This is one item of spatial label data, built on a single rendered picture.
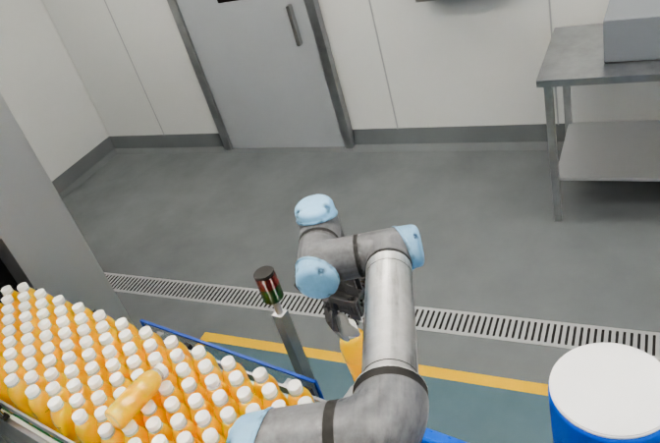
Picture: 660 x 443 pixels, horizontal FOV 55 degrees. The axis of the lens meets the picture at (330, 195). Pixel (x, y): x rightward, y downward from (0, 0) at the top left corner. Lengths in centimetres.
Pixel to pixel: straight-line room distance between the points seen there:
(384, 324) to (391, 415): 16
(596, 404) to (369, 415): 96
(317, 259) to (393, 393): 35
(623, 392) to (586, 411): 10
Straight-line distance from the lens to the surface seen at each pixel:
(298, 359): 206
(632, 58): 350
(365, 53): 464
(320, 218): 113
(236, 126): 546
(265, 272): 185
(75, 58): 630
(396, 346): 86
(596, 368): 173
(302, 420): 78
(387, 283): 96
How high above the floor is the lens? 234
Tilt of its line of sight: 31 degrees down
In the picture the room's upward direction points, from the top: 17 degrees counter-clockwise
